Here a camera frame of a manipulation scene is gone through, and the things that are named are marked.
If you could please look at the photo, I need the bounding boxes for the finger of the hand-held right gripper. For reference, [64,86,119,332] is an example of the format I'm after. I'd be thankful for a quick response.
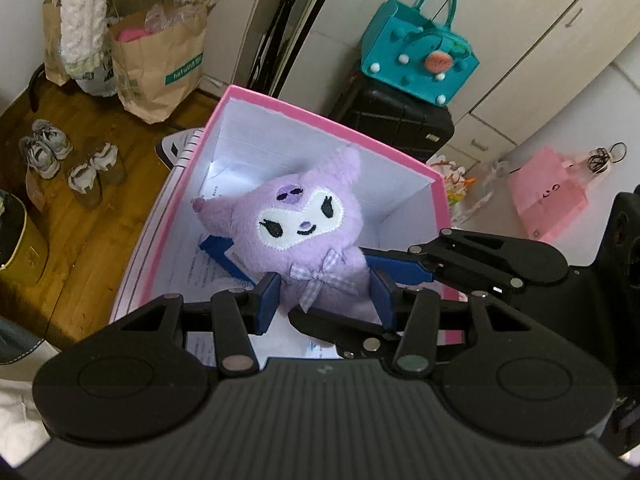
[362,227,532,294]
[289,307,401,361]

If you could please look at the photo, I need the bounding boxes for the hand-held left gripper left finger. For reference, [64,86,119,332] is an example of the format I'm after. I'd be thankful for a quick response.
[107,272,281,377]

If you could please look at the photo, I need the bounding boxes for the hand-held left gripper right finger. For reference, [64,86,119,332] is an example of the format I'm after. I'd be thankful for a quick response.
[375,272,538,378]

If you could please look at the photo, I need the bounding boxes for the pink cardboard box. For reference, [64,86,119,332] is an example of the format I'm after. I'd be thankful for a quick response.
[109,85,481,361]

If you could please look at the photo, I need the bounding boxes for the purple plush toy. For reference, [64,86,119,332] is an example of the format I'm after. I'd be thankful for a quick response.
[191,145,386,346]

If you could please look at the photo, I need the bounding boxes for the pink paper bag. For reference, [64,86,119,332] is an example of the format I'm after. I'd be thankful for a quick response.
[507,146,590,242]

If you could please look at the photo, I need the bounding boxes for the white orange plastic bag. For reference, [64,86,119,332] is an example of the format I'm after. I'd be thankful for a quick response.
[427,155,508,223]

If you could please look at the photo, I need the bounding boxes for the black suitcase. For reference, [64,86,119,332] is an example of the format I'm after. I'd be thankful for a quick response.
[330,62,455,163]

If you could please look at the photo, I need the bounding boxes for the beige slippers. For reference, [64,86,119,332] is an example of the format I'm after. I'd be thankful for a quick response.
[67,161,103,210]

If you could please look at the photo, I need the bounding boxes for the teal felt handbag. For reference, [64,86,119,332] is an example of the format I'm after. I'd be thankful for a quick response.
[361,0,481,106]

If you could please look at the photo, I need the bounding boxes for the cream wardrobe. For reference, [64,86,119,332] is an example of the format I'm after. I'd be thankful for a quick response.
[202,0,640,166]

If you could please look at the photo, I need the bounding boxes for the gold round box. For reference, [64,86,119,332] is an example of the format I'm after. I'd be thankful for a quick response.
[0,192,50,273]

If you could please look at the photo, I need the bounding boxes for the brown paper bag green label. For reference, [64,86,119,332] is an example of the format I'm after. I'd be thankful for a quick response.
[109,2,208,124]

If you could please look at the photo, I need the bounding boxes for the grey sneaker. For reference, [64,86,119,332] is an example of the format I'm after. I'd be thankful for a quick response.
[19,136,61,181]
[31,119,74,161]

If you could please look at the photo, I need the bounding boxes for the black folded tripod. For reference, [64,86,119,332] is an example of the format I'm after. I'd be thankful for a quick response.
[247,0,313,98]

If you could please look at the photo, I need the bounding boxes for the white green plastic bag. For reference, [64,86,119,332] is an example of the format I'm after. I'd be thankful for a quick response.
[75,55,118,98]

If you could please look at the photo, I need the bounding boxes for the black coat rack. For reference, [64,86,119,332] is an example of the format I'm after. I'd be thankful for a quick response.
[27,62,51,111]

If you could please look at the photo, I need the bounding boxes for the plain brown paper bag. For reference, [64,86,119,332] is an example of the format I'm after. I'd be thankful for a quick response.
[41,0,73,87]

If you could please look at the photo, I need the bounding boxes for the cream fuzzy pajamas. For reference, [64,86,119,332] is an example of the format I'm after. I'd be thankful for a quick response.
[57,0,226,78]

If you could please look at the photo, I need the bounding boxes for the black cord loop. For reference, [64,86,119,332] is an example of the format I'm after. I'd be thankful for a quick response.
[587,142,628,173]

